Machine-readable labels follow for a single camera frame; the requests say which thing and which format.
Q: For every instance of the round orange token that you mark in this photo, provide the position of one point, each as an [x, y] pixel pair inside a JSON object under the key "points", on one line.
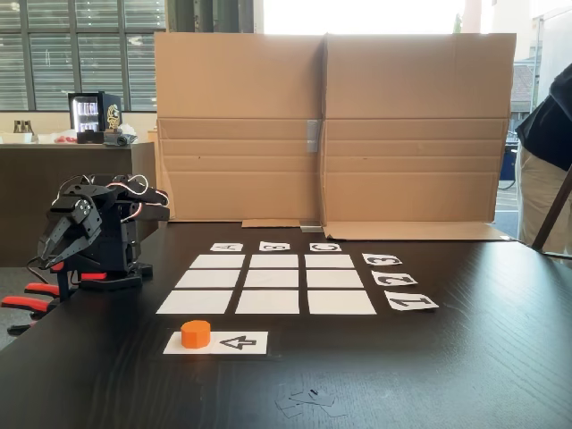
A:
{"points": [[195, 335]]}

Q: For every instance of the white nine-square paper grid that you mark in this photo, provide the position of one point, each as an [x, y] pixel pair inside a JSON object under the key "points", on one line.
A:
{"points": [[272, 279]]}

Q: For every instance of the brown counter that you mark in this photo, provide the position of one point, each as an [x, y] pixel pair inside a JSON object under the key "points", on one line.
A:
{"points": [[27, 201]]}

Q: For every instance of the red and black clamp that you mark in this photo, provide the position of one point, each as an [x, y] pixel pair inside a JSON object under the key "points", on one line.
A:
{"points": [[24, 304], [42, 289]]}

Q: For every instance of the grey bundle on counter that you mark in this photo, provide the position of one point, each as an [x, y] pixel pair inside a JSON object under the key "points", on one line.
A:
{"points": [[118, 139]]}

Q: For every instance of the small black box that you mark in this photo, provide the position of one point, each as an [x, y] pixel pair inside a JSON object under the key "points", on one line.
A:
{"points": [[89, 137]]}

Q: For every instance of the black mini fridge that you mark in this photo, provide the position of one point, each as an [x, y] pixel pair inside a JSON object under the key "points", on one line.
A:
{"points": [[111, 100]]}

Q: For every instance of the letter A paper sheet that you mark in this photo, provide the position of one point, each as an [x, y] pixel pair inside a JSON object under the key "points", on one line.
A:
{"points": [[226, 247]]}

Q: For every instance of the letter B paper sheet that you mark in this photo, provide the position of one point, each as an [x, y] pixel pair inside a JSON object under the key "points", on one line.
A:
{"points": [[274, 246]]}

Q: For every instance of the white arrow paper sheet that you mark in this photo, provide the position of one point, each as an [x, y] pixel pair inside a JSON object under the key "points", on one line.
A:
{"points": [[241, 343]]}

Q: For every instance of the grey tape strip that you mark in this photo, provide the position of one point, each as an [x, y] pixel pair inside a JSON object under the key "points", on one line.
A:
{"points": [[313, 136]]}

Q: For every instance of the number 3 paper sheet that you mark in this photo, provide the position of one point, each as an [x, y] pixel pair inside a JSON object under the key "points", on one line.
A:
{"points": [[381, 259]]}

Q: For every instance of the number 2 paper sheet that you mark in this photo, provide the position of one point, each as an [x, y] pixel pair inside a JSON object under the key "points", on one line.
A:
{"points": [[394, 279]]}

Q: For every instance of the large brown cardboard box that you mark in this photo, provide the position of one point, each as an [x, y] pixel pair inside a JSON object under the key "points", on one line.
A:
{"points": [[402, 89]]}

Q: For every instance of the number 1 paper sheet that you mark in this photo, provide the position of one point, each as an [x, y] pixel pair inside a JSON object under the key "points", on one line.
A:
{"points": [[411, 301]]}

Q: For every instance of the person in dark top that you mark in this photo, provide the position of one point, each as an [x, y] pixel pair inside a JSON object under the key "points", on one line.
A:
{"points": [[549, 134]]}

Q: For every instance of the brown wooden pole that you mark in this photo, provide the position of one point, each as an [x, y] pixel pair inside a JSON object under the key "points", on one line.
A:
{"points": [[556, 210]]}

